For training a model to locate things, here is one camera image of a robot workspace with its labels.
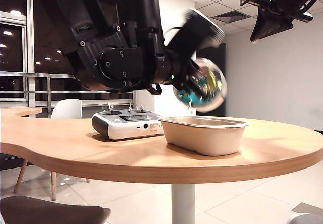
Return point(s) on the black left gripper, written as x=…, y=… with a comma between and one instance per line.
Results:
x=181, y=50

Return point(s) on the clear plastic jar of clips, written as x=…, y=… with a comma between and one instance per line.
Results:
x=214, y=92

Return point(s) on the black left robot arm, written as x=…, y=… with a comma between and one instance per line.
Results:
x=113, y=45

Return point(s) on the white chair with wooden legs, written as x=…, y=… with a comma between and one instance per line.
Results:
x=66, y=109

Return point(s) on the grey upholstered chair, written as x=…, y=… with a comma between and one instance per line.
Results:
x=310, y=219

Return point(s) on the brown chair seat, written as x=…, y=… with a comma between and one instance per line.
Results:
x=50, y=212

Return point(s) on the beige rectangular pulp bowl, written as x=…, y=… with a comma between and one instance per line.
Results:
x=204, y=140

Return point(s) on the white table pedestal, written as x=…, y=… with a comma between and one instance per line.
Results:
x=183, y=203

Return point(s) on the grey window frame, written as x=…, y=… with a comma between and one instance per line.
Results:
x=30, y=62

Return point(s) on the ceiling air vent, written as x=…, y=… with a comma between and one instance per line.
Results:
x=230, y=16

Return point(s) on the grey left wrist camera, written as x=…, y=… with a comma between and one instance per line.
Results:
x=207, y=24

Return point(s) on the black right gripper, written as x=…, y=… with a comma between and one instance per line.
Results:
x=277, y=5

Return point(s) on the white grey RC transmitter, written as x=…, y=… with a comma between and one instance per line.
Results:
x=126, y=129

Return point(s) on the steel window railing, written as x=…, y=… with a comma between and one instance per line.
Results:
x=50, y=76

